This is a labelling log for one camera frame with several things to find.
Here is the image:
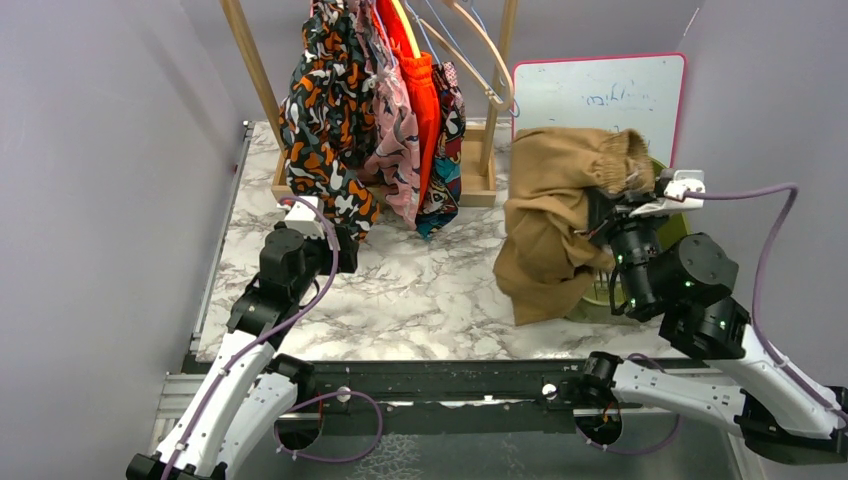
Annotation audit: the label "olive green plastic basket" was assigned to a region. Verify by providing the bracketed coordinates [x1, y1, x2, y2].
[584, 161, 690, 322]

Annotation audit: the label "light blue wire hanger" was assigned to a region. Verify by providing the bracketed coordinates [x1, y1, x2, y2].
[468, 0, 521, 118]
[401, 1, 514, 111]

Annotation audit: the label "camouflage orange black garment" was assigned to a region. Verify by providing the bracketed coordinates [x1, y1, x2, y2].
[279, 1, 380, 242]

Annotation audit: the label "wooden clothes rack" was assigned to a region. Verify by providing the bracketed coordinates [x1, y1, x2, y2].
[220, 0, 518, 208]

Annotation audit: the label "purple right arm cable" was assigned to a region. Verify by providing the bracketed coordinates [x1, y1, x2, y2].
[574, 184, 848, 458]

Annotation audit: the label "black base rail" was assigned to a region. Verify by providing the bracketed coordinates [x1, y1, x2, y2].
[271, 359, 620, 436]

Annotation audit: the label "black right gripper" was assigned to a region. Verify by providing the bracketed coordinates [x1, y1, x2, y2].
[583, 182, 670, 313]

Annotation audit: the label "pink framed whiteboard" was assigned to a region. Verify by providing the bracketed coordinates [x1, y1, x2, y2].
[512, 52, 687, 166]

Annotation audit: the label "pink patterned garment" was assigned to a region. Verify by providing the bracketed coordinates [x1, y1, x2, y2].
[348, 1, 421, 228]

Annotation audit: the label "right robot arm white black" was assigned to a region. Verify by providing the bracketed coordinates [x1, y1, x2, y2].
[576, 188, 847, 466]

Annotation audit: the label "cream wooden hanger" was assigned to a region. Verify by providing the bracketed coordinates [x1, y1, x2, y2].
[409, 1, 514, 114]

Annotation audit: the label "colourful patterned shorts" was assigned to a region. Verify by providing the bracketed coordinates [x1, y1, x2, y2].
[416, 61, 466, 239]

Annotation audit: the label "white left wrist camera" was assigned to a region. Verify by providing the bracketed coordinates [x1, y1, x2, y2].
[277, 196, 326, 239]

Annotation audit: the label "tan khaki shorts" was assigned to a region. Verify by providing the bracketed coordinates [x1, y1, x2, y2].
[493, 127, 654, 326]

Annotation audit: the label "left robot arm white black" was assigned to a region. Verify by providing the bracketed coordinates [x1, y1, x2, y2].
[126, 222, 359, 479]

